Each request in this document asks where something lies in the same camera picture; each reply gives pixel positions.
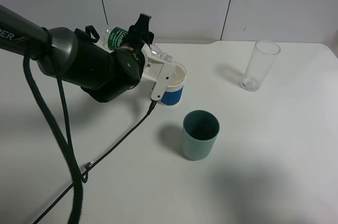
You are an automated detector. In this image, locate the tall clear glass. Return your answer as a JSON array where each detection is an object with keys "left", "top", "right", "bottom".
[{"left": 241, "top": 40, "right": 280, "bottom": 91}]

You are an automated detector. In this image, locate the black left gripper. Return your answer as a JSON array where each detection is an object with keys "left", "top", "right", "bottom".
[{"left": 111, "top": 13, "right": 154, "bottom": 89}]

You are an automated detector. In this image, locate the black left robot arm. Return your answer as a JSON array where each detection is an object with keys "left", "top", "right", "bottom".
[{"left": 1, "top": 6, "right": 154, "bottom": 102}]

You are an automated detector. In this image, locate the black camera cable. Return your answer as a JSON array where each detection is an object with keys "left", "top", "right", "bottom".
[{"left": 31, "top": 99, "right": 159, "bottom": 224}]

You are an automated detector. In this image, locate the white cup blue sleeve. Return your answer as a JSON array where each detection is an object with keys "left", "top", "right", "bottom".
[{"left": 160, "top": 62, "right": 187, "bottom": 106}]

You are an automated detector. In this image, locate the teal green cup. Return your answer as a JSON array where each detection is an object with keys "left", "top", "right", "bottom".
[{"left": 182, "top": 110, "right": 220, "bottom": 161}]

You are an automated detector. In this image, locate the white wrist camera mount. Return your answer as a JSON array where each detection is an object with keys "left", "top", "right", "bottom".
[{"left": 141, "top": 44, "right": 176, "bottom": 101}]

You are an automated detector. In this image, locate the clear bottle green label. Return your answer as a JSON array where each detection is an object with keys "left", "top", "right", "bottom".
[{"left": 99, "top": 27, "right": 173, "bottom": 63}]

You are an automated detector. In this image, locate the thick black sleeved cable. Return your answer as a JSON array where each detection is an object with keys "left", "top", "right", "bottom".
[{"left": 22, "top": 25, "right": 101, "bottom": 224}]

